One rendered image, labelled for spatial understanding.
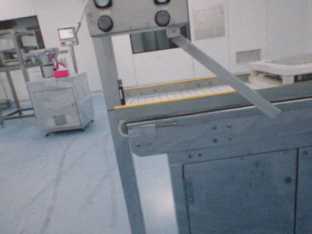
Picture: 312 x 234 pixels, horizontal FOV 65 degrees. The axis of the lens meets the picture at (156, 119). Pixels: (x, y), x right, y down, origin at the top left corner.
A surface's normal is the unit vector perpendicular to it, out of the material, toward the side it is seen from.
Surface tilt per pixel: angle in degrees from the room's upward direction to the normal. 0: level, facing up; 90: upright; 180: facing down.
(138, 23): 90
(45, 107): 91
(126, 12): 90
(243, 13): 90
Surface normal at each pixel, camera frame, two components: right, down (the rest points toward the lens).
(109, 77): 0.04, 0.29
